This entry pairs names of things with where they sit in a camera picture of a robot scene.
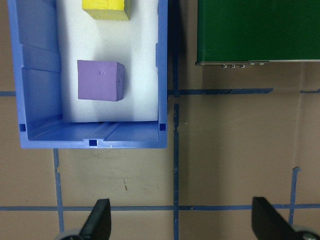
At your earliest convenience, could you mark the green conveyor belt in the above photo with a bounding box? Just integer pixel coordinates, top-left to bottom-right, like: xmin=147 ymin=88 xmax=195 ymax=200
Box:
xmin=194 ymin=0 xmax=320 ymax=69

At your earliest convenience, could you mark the blue plastic storage bin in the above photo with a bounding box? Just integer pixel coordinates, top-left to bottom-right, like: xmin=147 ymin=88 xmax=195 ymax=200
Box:
xmin=6 ymin=0 xmax=169 ymax=150

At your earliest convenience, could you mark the yellow foam block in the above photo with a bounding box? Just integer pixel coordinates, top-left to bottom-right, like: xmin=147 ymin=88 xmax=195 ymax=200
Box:
xmin=81 ymin=0 xmax=132 ymax=21

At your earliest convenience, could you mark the purple foam block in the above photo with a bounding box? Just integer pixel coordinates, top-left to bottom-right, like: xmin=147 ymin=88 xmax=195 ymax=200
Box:
xmin=76 ymin=59 xmax=125 ymax=102

